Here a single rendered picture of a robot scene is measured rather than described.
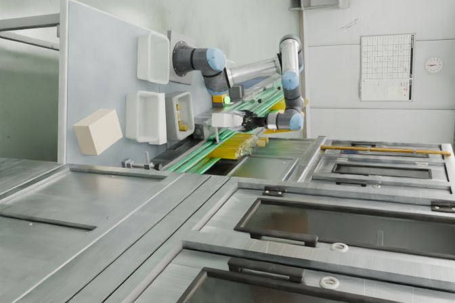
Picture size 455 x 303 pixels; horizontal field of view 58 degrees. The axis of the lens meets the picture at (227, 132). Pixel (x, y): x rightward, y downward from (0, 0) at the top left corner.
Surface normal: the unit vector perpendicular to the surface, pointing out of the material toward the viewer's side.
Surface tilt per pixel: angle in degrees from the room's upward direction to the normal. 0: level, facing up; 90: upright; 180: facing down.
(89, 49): 0
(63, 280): 90
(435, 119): 90
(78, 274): 90
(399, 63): 90
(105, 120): 0
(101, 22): 0
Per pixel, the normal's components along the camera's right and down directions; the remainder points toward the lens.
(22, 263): -0.08, -0.96
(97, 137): 0.92, 0.04
